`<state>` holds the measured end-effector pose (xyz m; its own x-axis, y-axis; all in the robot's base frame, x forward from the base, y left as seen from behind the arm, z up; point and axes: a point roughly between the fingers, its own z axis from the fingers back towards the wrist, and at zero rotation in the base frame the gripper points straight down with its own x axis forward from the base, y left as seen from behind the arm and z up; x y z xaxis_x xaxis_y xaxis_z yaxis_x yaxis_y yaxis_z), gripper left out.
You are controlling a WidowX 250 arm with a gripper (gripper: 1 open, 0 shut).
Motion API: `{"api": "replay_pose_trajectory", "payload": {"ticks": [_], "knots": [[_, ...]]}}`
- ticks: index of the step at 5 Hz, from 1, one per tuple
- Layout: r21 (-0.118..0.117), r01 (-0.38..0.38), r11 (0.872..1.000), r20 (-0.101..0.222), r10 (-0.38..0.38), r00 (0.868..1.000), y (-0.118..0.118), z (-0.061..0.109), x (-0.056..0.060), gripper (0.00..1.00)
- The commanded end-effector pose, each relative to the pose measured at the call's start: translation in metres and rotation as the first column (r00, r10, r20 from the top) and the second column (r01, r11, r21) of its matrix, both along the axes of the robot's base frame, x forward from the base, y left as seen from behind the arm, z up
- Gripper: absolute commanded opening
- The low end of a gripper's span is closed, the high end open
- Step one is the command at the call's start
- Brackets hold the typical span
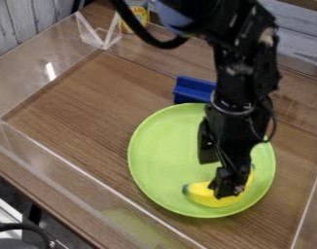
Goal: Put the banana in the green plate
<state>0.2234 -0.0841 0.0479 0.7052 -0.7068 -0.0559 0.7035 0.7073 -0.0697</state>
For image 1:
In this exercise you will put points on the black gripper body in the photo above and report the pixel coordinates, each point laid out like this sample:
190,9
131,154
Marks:
236,133

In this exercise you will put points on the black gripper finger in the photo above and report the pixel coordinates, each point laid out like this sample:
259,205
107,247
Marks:
206,146
228,181

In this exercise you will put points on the yellow toy banana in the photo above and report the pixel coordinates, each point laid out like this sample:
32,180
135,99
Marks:
200,194

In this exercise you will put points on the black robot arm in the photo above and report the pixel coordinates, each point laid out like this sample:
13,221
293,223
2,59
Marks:
239,29

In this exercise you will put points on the green round plate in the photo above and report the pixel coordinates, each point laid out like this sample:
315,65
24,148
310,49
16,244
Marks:
163,164

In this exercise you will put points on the blue plastic block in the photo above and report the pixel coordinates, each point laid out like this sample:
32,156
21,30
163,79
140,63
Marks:
192,90

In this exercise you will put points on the yellow labelled tin can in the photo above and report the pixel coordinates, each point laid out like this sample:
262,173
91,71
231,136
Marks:
139,7

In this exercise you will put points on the clear acrylic tray wall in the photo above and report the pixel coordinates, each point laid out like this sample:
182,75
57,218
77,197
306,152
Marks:
95,211

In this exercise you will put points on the clear acrylic corner bracket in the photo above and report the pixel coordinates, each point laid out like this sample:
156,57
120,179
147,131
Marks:
100,38

